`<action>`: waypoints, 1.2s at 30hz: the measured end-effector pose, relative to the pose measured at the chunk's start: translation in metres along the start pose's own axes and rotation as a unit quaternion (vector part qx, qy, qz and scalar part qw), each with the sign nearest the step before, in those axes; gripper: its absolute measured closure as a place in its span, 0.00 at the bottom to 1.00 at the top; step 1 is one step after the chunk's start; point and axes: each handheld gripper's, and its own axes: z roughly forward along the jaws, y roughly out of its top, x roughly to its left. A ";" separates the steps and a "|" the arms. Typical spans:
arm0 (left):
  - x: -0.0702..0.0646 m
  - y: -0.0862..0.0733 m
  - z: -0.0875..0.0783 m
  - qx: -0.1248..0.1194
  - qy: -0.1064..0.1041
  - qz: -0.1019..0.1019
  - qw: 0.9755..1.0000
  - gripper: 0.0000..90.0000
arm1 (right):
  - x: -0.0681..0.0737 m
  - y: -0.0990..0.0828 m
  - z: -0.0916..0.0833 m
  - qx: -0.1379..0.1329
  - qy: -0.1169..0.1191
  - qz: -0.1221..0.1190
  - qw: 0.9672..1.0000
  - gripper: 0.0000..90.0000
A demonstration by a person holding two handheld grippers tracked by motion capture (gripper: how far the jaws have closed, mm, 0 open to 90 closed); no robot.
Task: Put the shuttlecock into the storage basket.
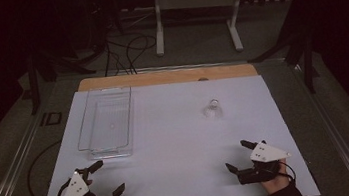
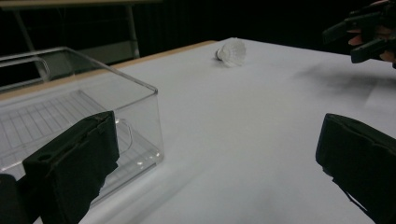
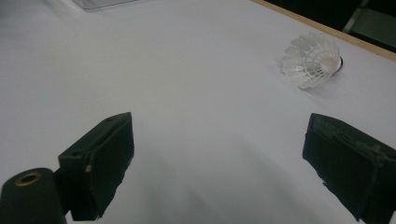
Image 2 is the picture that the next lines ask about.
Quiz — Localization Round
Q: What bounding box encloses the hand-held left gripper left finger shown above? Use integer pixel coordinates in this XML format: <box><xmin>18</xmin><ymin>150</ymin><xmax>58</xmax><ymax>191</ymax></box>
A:
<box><xmin>21</xmin><ymin>110</ymin><xmax>120</xmax><ymax>224</ymax></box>

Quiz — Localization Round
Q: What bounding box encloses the clear plastic box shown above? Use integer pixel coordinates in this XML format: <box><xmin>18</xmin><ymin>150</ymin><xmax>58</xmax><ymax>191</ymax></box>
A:
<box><xmin>0</xmin><ymin>46</ymin><xmax>165</xmax><ymax>207</ymax></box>

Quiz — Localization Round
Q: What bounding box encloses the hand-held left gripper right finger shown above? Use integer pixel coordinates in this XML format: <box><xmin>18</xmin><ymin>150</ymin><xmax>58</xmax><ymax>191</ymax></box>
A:
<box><xmin>315</xmin><ymin>113</ymin><xmax>396</xmax><ymax>224</ymax></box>

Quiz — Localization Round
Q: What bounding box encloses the metal frame table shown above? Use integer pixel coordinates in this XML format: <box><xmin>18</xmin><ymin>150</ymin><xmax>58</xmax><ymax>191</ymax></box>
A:
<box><xmin>0</xmin><ymin>0</ymin><xmax>163</xmax><ymax>91</ymax></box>

